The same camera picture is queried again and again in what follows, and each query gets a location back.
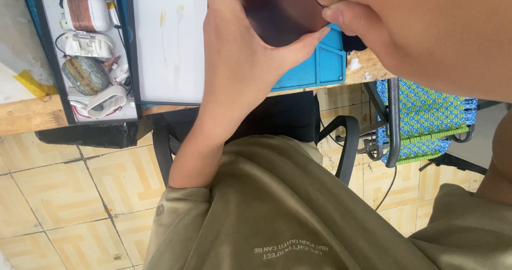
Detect person's right hand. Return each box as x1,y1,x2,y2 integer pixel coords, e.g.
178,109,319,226
306,0,434,83

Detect person's left hand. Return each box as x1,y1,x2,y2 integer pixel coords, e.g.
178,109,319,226
197,0,331,116

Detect dark red panel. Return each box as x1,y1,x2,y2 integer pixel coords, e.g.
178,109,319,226
241,0,329,48

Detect blue silicone work mat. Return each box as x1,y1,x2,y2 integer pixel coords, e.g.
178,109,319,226
270,23,347,93

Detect blue green woven chair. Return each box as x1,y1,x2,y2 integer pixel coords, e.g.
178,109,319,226
363,77,479,169

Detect black office chair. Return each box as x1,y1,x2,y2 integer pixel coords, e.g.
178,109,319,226
152,90,361,187

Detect black-framed tray of parts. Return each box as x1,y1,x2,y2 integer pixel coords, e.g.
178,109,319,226
30,0,141,125

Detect white plastic bobbin part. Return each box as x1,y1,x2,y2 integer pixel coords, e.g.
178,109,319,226
63,31,115,58

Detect green yellow taped coil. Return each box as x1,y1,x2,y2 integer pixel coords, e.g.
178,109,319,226
62,56,111,96

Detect person's olive shirt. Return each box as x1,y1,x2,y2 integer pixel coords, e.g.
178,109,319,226
143,134,512,270

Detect copper coil on white bobbin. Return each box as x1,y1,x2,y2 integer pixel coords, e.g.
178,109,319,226
60,0,113,32

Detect yellow tape strip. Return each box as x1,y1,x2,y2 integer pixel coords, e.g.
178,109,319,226
13,69,58,99

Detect white panel with black frame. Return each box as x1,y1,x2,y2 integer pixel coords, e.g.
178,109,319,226
125,0,209,107

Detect white tape ring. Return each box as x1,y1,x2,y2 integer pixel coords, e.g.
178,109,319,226
86,85,128,119

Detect black floor cable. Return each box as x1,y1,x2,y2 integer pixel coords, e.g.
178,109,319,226
374,165,398,212

